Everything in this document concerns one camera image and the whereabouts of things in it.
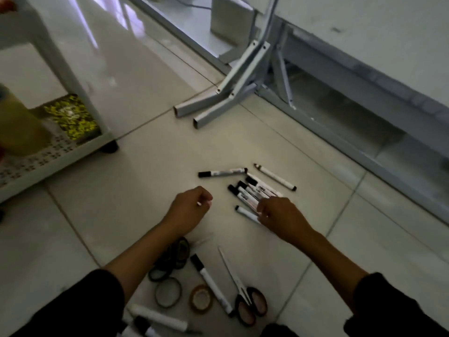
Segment person's left hand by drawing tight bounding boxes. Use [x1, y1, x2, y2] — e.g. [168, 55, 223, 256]
[164, 186, 213, 236]

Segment person's right hand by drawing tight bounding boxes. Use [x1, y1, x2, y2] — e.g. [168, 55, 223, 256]
[257, 196, 313, 245]

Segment person's left forearm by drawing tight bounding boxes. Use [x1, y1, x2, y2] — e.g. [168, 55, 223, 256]
[103, 221, 192, 303]

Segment person's right forearm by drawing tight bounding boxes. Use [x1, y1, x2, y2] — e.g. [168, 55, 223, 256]
[297, 229, 369, 314]

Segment pile of white markers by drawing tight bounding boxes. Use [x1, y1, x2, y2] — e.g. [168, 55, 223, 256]
[197, 163, 297, 225]

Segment black tape roll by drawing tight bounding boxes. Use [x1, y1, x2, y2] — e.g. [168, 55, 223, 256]
[170, 237, 191, 271]
[148, 242, 176, 282]

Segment white marker with black cap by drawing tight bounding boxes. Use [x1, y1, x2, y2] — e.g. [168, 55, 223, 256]
[119, 315, 163, 337]
[127, 303, 203, 336]
[190, 254, 235, 317]

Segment brown tape roll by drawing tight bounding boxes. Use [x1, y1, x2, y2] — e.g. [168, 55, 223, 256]
[189, 284, 214, 315]

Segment clear tape roll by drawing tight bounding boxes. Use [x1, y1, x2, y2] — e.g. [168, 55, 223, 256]
[154, 277, 183, 309]

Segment gray folding metal table legs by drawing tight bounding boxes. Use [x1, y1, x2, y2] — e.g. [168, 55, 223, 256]
[173, 0, 299, 130]

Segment yellow and black patterned box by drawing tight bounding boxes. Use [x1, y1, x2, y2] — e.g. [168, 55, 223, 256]
[43, 93, 101, 141]

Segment black right sleeve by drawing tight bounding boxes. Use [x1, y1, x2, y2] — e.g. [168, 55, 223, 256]
[344, 272, 449, 337]

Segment black sleeve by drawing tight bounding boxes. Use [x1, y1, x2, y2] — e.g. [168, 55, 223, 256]
[344, 272, 449, 337]
[11, 269, 126, 337]

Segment black left sleeve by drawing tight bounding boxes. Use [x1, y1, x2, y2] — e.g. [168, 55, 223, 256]
[11, 269, 126, 337]

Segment gray box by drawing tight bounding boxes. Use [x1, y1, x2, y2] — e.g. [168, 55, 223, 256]
[210, 0, 259, 47]

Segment yellow bottle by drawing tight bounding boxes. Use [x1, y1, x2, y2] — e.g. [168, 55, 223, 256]
[0, 84, 52, 157]

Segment white table panel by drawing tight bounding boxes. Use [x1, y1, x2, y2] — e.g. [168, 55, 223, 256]
[253, 0, 449, 108]

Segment white shelf cart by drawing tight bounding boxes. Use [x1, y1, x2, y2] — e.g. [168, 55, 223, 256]
[0, 0, 119, 203]

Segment black-handled scissors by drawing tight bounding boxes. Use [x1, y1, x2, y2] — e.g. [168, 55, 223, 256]
[217, 246, 268, 328]

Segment gray metal table frame beam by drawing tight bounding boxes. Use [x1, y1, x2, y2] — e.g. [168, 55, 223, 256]
[255, 17, 449, 226]

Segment gray floor rail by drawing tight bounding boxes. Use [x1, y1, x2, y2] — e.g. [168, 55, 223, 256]
[123, 0, 233, 75]

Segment gray cable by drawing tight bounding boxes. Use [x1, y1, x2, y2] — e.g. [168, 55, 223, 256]
[171, 0, 213, 11]

